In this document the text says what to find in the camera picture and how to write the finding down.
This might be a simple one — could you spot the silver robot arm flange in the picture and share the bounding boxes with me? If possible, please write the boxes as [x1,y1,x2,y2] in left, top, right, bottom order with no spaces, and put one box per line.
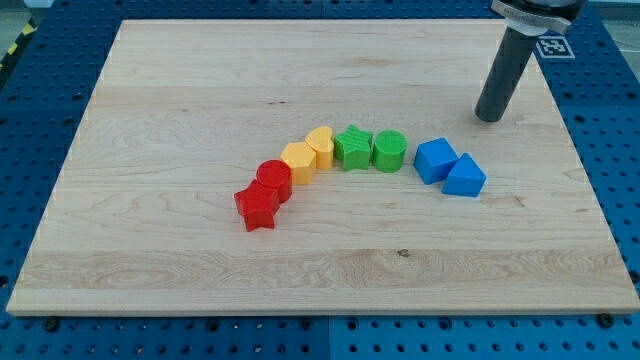
[490,0,586,36]

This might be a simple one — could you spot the yellow hexagon block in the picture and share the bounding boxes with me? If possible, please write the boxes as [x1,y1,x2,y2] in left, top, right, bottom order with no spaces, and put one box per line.
[280,142,316,185]

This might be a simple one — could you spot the yellow heart block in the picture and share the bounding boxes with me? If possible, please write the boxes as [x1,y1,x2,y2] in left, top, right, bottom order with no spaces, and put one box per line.
[305,126,334,170]

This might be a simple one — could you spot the green star block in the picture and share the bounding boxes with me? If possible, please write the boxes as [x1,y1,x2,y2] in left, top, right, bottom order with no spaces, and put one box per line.
[334,124,373,171]

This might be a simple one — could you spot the red cylinder block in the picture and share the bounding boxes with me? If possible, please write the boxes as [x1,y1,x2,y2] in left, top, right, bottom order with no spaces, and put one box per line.
[256,159,292,203]

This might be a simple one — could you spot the red star block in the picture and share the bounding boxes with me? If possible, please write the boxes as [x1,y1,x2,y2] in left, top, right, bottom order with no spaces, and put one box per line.
[234,180,280,232]

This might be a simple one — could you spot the green cylinder block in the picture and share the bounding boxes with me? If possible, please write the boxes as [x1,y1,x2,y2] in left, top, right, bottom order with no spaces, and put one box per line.
[372,129,408,173]

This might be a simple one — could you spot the blue cube block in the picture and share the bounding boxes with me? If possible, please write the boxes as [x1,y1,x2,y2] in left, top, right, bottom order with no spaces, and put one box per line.
[414,138,459,185]

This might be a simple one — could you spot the blue triangle block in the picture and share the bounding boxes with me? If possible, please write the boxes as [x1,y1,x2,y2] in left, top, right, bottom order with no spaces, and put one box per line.
[442,153,487,197]

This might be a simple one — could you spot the light wooden board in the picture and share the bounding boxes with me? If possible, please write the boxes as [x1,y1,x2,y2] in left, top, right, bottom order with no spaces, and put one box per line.
[7,19,639,316]

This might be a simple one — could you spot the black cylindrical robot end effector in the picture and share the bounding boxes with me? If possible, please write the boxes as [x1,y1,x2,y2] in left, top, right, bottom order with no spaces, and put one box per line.
[474,27,537,122]

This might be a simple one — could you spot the white fiducial marker tag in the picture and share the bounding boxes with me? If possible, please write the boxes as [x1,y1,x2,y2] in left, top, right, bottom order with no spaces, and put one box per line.
[536,36,575,59]

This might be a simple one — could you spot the yellow black hazard tape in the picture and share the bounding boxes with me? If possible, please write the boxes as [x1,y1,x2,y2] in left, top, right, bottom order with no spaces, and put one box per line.
[1,19,37,76]

